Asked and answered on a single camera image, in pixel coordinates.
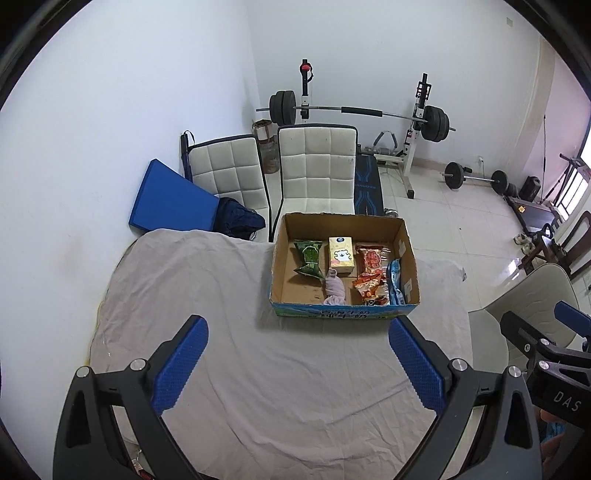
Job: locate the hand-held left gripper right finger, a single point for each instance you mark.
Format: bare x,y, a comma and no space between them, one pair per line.
415,364

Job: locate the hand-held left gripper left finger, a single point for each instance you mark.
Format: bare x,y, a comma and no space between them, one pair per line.
182,364

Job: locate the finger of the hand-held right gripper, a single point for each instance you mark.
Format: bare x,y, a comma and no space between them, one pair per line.
572,315
524,327

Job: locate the long blue snack packet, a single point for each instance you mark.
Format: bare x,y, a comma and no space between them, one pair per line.
396,281

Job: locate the orange panda snack packet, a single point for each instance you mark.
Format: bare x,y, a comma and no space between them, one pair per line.
369,286

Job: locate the purple socks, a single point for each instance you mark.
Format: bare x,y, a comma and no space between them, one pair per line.
334,288

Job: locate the red snack packet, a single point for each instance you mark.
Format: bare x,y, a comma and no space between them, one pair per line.
371,261

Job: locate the yellow small carton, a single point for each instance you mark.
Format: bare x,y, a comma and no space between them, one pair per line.
341,256

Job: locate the cardboard box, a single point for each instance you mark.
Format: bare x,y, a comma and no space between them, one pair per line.
295,295

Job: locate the green snack packet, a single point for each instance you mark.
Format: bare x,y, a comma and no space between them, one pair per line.
310,258

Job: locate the person's right forearm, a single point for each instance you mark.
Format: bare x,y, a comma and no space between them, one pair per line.
551,434

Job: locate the beige plastic chair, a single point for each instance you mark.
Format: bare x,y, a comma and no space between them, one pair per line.
531,300

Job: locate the dark wooden chair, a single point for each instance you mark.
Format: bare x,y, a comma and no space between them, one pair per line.
570,244

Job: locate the grey bed sheet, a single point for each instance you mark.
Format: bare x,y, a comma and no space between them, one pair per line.
207,295

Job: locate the pair of pale shoes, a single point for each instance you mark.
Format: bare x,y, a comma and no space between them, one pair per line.
524,241

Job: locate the treadmill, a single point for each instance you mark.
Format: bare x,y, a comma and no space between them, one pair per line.
531,214

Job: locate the black speaker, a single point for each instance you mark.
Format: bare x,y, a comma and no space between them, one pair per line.
530,189

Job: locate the black tripod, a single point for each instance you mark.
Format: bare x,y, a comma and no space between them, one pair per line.
565,177

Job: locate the dark blue jacket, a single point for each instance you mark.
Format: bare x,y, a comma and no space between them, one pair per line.
238,217

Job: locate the blue foam mat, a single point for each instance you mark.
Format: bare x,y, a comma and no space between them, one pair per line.
171,198

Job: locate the small floor barbell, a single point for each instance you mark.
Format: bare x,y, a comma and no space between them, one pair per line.
455,175

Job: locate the black and blue weight bench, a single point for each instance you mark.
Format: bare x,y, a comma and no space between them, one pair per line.
367,184

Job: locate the white padded chair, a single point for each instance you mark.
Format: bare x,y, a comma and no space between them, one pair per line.
316,166
226,170

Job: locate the white barbell rack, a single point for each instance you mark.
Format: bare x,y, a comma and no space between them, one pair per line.
413,138

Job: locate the clear water jug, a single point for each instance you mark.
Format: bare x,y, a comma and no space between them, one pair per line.
270,157

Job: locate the racked barbell with plates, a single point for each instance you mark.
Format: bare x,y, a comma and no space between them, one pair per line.
360,110

